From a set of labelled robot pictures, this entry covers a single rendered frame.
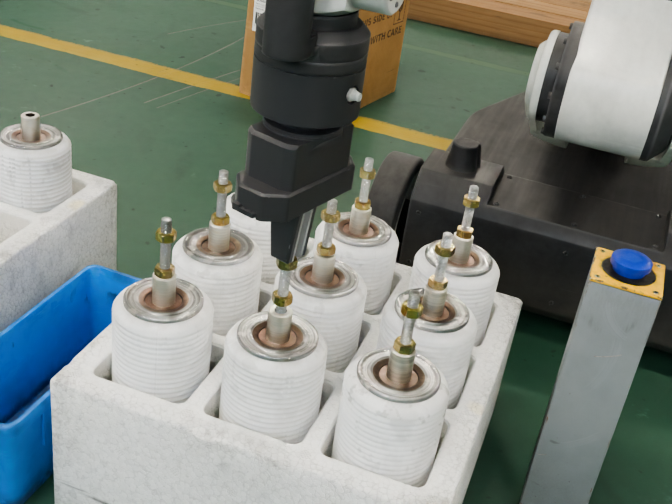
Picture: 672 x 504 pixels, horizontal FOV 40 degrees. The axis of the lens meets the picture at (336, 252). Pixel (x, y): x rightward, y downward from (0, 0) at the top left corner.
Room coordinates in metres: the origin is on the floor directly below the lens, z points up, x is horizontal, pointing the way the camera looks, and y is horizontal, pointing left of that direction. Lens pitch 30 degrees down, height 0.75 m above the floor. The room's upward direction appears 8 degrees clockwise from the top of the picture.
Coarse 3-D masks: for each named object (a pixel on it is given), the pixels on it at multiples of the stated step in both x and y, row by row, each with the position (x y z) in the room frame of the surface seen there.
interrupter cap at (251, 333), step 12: (264, 312) 0.73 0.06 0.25; (240, 324) 0.70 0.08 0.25; (252, 324) 0.71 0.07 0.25; (264, 324) 0.71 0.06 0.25; (300, 324) 0.72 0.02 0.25; (240, 336) 0.69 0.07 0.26; (252, 336) 0.69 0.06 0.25; (264, 336) 0.70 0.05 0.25; (300, 336) 0.70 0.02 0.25; (312, 336) 0.70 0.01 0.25; (252, 348) 0.67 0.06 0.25; (264, 348) 0.67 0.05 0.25; (276, 348) 0.68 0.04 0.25; (288, 348) 0.68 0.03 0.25; (300, 348) 0.68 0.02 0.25; (312, 348) 0.68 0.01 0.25; (276, 360) 0.66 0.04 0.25; (288, 360) 0.66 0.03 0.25
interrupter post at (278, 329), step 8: (272, 312) 0.69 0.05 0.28; (288, 312) 0.70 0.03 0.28; (272, 320) 0.69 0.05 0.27; (280, 320) 0.69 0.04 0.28; (288, 320) 0.69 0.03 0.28; (272, 328) 0.69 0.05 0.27; (280, 328) 0.69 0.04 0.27; (288, 328) 0.69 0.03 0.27; (272, 336) 0.69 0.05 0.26; (280, 336) 0.69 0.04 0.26; (288, 336) 0.69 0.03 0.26
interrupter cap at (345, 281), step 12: (300, 264) 0.83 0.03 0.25; (312, 264) 0.83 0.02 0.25; (336, 264) 0.84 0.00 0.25; (300, 276) 0.81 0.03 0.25; (336, 276) 0.82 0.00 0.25; (348, 276) 0.82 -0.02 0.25; (300, 288) 0.78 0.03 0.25; (312, 288) 0.79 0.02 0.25; (324, 288) 0.79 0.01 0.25; (336, 288) 0.79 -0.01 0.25; (348, 288) 0.80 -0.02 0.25
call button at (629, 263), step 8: (616, 256) 0.80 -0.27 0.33; (624, 256) 0.81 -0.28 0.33; (632, 256) 0.81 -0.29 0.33; (640, 256) 0.81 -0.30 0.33; (616, 264) 0.80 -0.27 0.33; (624, 264) 0.79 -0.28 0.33; (632, 264) 0.79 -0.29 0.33; (640, 264) 0.79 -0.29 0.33; (648, 264) 0.80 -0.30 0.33; (616, 272) 0.80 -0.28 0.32; (624, 272) 0.79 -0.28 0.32; (632, 272) 0.79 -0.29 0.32; (640, 272) 0.79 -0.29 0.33; (648, 272) 0.79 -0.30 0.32
